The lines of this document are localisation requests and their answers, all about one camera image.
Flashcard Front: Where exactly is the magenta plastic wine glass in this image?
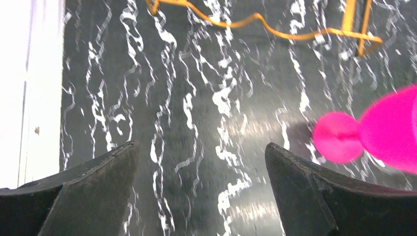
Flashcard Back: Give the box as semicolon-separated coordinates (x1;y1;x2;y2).
312;85;417;174

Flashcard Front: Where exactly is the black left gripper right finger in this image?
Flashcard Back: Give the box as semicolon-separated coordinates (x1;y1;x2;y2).
265;143;417;236

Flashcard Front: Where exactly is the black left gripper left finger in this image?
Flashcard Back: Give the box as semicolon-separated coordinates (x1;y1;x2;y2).
0;141;140;236

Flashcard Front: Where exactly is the gold rectangular hanging rack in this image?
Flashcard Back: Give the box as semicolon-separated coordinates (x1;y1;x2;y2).
145;0;384;58

